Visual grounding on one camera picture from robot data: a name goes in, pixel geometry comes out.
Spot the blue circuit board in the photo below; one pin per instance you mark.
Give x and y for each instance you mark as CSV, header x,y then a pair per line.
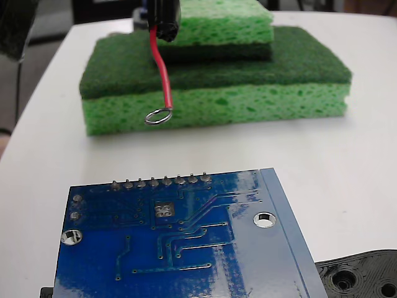
x,y
173,273

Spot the dark grey device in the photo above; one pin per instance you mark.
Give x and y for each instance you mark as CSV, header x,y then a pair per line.
x,y
140,20

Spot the small green scouring sponge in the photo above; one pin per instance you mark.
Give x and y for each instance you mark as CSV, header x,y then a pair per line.
x,y
223,28

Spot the large green scouring sponge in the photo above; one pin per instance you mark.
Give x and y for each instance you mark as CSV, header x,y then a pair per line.
x,y
248,102

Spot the black plastic part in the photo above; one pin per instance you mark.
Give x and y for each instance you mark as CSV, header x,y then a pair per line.
x,y
356,270

